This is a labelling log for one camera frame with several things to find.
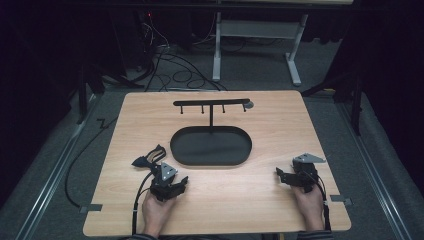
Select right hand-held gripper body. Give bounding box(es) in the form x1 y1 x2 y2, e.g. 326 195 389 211
289 152 327 195

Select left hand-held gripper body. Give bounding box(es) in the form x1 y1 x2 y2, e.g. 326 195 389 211
149 162 183 203

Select black bow with strap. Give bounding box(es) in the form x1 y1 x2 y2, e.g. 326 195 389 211
131 144 167 169

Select black hook rack with tray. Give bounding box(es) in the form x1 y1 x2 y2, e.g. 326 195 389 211
169 97 255 167

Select person's left hand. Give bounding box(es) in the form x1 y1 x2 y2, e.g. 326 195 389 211
142 190 178 235

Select person's right hand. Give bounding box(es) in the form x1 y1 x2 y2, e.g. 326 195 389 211
291 184 325 232

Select grey tape tab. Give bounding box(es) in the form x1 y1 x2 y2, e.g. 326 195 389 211
329 194 354 207
78 203 104 215

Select person's left sleeve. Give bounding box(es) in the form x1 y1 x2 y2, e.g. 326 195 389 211
126 232 164 240

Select person's sleeve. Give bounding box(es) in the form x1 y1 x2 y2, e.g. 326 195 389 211
126 232 164 240
295 229 335 240

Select person's right sleeve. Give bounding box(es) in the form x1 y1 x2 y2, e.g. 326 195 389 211
295 229 335 240

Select black floor stand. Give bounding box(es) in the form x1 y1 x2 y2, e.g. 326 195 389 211
75 61 145 125
300 70 365 137

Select dark equipment box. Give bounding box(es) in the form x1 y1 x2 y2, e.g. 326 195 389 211
111 9 158 73

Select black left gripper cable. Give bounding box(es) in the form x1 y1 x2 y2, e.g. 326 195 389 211
131 170 155 236

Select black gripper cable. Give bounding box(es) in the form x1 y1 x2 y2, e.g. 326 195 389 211
131 170 155 236
313 173 333 232

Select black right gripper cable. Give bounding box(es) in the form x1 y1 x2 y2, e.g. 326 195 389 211
313 173 333 232

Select metal floor rail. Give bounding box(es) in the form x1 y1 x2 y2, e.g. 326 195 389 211
14 94 101 240
334 101 414 240

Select long black floor cable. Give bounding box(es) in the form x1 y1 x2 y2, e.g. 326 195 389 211
63 115 120 209

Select bundle of black floor cables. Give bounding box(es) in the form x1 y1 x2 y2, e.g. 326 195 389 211
141 13 229 93

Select white desk frame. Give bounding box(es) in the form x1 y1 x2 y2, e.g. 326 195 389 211
211 0 355 88

